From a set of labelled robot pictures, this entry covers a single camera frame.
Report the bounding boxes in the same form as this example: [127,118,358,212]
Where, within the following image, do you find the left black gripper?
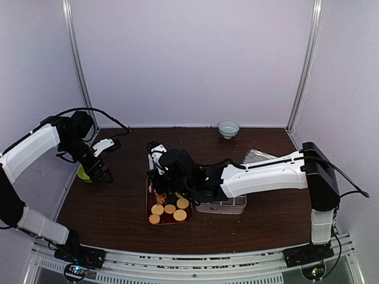
[60,135,114,183]

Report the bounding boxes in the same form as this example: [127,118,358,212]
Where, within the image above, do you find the white handled metal tongs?
[152,189,167,206]

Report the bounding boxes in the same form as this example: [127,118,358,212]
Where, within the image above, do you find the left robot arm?
[1,108,121,269]

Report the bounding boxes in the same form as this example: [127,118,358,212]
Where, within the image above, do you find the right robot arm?
[147,141,341,267]

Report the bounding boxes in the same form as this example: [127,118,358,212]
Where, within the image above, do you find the green plastic bowl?
[77,166,92,183]

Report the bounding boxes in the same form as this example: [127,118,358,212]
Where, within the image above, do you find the dotted round cookie right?
[176,198,190,210]

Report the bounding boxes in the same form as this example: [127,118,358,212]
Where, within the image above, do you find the dark red cookie tray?
[146,178,194,225]

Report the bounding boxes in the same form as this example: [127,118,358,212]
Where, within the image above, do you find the smooth round tan cookie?
[164,204,176,214]

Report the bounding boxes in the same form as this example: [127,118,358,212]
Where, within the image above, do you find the large round tan cookie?
[173,209,187,222]

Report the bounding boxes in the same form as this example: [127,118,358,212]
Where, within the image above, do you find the bottom left round cookie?
[148,214,160,225]

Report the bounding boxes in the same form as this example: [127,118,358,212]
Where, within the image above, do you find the white divided cookie tin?
[195,195,247,215]

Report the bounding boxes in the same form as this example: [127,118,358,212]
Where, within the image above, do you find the pale blue ceramic bowl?
[217,121,240,139]

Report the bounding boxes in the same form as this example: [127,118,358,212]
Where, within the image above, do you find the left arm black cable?
[53,108,131,134]

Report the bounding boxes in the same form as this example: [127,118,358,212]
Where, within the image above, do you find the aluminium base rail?
[25,232,367,284]

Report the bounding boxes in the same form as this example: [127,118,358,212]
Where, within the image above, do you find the right aluminium frame post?
[287,0,324,135]

